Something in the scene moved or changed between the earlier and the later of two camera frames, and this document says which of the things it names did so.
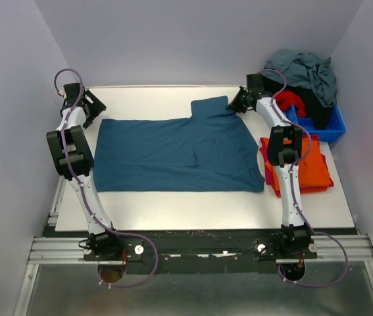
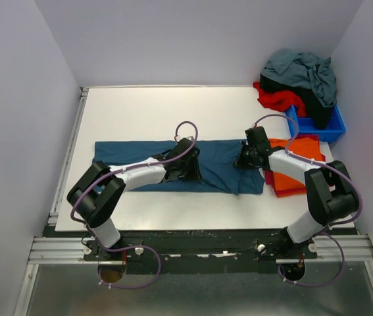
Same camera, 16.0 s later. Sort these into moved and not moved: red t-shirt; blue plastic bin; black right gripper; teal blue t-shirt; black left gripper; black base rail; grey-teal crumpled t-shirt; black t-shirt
Moved: teal blue t-shirt; black right gripper; black left gripper
Not moved: black t-shirt; red t-shirt; blue plastic bin; black base rail; grey-teal crumpled t-shirt
